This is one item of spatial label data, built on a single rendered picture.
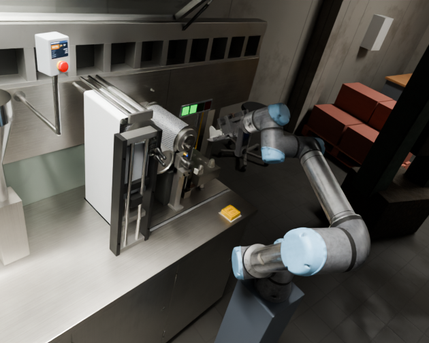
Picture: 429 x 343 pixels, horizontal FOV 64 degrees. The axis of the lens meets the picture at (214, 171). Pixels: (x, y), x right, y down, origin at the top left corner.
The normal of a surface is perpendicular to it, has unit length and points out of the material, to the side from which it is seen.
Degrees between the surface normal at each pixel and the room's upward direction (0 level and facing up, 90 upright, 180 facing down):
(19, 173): 90
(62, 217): 0
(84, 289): 0
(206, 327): 0
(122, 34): 90
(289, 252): 84
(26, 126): 90
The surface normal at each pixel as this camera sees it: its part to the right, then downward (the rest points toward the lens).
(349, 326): 0.20, -0.80
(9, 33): 0.71, 0.51
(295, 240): -0.91, -0.07
